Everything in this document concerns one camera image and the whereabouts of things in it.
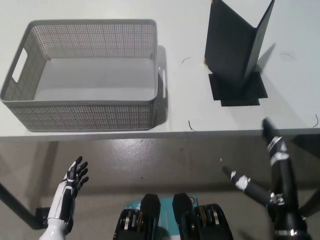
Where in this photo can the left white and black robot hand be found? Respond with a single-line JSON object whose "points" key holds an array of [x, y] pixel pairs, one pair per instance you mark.
{"points": [[62, 197]]}

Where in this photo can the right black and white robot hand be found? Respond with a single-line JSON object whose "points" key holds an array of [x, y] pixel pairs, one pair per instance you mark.
{"points": [[285, 180]]}

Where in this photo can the black hardcover notebook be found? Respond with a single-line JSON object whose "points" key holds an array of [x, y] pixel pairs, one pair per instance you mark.
{"points": [[227, 42]]}

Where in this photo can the black table foot plate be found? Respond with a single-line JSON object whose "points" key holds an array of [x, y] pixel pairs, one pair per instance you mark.
{"points": [[42, 217]]}

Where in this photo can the black metal table leg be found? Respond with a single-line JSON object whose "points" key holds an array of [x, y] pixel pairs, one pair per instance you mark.
{"points": [[17, 202]]}

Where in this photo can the grey perforated plastic basket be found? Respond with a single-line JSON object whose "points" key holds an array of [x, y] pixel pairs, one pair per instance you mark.
{"points": [[75, 112]]}

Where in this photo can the black tape patch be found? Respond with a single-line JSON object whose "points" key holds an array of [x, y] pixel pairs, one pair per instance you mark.
{"points": [[255, 92]]}

